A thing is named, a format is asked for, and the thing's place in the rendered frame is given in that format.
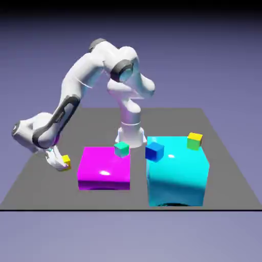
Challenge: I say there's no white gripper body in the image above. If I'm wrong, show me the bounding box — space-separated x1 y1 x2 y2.
45 145 69 171

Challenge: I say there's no small yellow cube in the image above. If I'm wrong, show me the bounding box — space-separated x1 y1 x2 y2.
61 155 72 172

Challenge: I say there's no small teal cube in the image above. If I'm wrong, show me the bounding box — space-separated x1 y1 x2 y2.
114 141 130 159

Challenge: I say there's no small blue cube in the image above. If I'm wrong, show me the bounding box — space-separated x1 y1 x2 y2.
145 142 165 163

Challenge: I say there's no small yellow-green cube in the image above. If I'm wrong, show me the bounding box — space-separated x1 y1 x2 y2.
186 132 203 151

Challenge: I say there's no large magenta box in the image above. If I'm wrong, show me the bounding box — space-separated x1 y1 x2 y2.
77 146 131 191

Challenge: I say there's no large cyan box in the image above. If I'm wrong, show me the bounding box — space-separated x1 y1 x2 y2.
145 136 210 207

